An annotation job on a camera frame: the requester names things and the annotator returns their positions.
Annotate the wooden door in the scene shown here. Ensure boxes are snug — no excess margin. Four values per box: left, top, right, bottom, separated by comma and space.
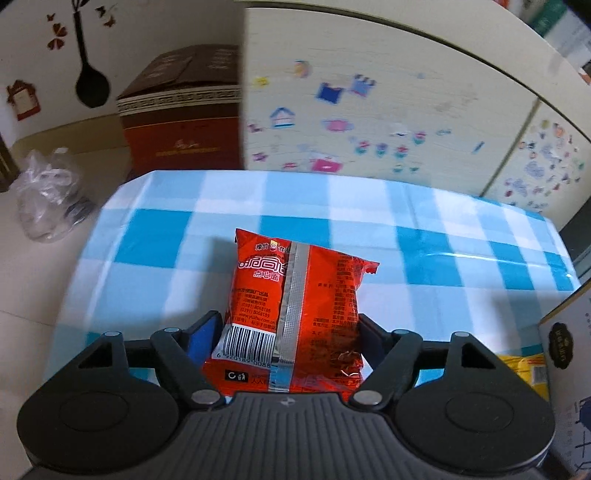
0, 131, 20, 193

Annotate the row of boxes and books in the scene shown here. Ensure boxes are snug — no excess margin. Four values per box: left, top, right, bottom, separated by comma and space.
503, 0, 591, 84

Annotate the blue checkered tablecloth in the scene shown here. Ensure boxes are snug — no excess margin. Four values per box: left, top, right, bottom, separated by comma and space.
48, 170, 583, 402

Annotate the cardboard box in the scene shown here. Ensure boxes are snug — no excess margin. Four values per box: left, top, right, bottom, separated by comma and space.
538, 279, 591, 480

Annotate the red-brown gift box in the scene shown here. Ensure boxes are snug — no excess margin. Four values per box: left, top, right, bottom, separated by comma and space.
116, 44, 245, 181

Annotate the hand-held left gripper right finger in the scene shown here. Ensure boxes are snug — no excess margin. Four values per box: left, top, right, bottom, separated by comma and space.
350, 313, 498, 409

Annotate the red house socket sticker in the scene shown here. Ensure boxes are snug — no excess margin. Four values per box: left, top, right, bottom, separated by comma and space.
6, 79, 41, 121

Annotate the flat yellow snack packet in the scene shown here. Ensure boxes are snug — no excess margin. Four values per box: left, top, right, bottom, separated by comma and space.
499, 353, 552, 402

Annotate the cream cabinet with stickers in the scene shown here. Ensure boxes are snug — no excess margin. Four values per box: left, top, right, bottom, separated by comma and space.
240, 0, 591, 232

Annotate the black vase wall sticker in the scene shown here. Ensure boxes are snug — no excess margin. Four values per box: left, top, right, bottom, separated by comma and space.
46, 0, 118, 109

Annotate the clear plastic bag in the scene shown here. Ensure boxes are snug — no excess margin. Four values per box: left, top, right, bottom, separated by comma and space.
10, 148, 98, 241

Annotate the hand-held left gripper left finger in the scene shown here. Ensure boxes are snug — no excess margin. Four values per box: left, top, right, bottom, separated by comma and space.
78, 310, 223, 409

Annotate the orange-red snack packet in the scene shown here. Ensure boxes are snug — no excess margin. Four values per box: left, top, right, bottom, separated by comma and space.
201, 227, 380, 394

